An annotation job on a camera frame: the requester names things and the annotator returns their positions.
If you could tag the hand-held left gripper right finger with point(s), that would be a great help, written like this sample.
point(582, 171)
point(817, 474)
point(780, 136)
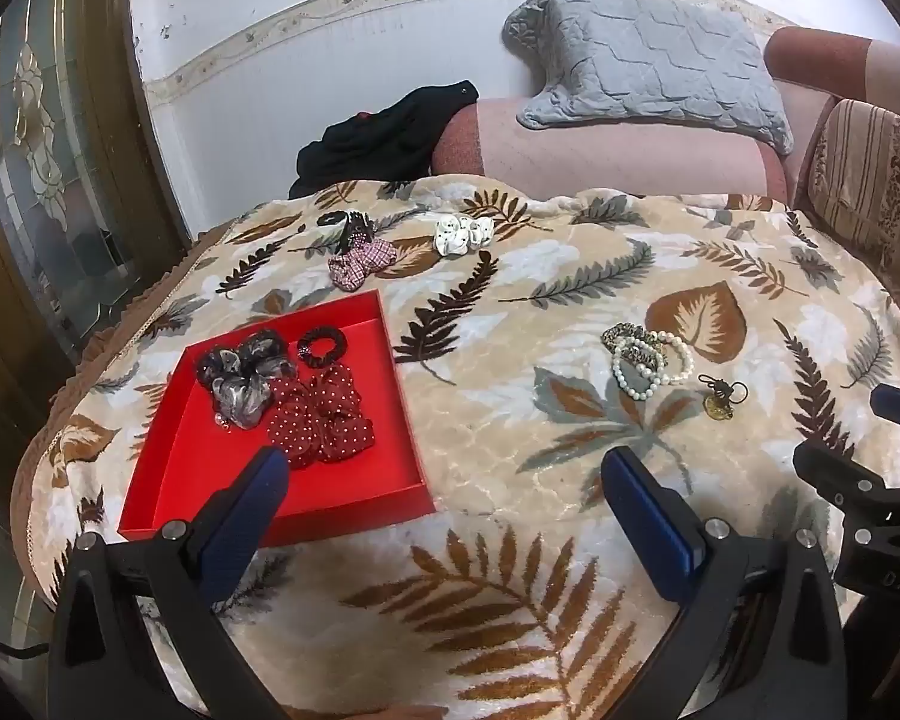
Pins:
point(649, 514)

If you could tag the black grey sheer scrunchie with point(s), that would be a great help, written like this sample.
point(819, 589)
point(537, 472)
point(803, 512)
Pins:
point(241, 382)

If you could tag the striped floral cushion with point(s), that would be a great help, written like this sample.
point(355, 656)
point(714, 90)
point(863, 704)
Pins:
point(870, 172)

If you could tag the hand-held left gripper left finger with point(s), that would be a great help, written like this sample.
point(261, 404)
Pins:
point(249, 514)

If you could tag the black garment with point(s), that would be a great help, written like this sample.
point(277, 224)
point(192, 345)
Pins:
point(379, 139)

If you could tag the gold pendant keyring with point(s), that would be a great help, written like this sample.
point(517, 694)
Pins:
point(718, 406)

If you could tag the dark hair claw clip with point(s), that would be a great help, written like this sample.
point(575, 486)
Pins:
point(356, 231)

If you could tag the white scrunchie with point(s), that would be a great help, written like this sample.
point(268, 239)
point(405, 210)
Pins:
point(456, 234)

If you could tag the leaf print blanket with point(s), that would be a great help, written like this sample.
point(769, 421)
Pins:
point(495, 405)

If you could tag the red tray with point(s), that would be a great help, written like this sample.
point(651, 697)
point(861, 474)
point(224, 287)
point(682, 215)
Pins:
point(195, 480)

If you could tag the pink sofa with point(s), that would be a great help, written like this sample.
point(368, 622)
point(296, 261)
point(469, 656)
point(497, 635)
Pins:
point(607, 154)

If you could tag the plaid scrunchie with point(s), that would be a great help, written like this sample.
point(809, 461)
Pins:
point(361, 259)

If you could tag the grey quilted pillow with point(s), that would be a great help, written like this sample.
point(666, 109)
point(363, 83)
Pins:
point(645, 60)

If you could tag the red polka dot scrunchie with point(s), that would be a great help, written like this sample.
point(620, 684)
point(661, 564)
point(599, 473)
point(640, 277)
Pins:
point(322, 420)

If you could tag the stained glass door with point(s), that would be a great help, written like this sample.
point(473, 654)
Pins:
point(52, 165)

